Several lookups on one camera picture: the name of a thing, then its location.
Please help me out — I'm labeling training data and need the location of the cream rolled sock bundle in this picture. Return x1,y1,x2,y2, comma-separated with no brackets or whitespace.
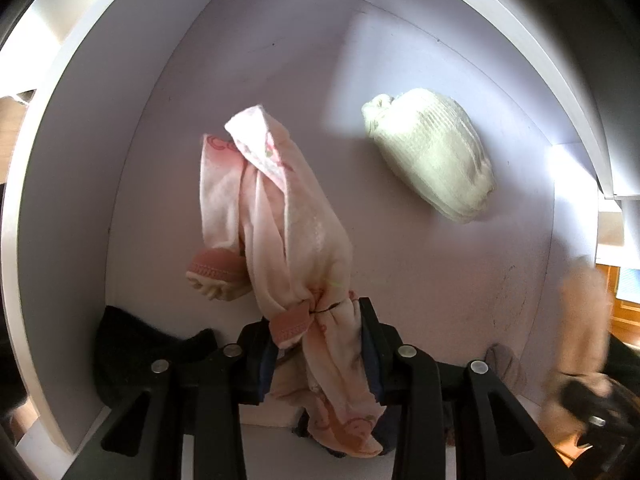
361,87,498,224

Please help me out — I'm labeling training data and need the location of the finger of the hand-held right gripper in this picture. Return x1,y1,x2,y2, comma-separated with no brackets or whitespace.
557,377,608,416

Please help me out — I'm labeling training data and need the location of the white drawer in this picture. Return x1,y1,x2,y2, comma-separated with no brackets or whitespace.
0,0,616,456

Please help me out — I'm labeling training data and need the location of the pink patterned sock pair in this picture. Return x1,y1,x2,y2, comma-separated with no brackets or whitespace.
185,105,388,460

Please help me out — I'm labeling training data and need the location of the peach underwear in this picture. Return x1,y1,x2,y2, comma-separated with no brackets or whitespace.
542,257,618,441

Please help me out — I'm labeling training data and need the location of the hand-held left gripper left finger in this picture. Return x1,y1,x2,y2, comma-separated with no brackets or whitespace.
62,322,278,480

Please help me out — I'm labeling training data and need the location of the wooden furniture piece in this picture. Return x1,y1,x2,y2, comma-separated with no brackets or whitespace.
595,260,640,346

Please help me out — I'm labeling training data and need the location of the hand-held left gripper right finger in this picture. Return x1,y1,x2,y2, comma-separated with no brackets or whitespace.
357,297,576,480

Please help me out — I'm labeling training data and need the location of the black sock bundle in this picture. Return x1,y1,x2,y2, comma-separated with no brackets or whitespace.
95,305,218,408

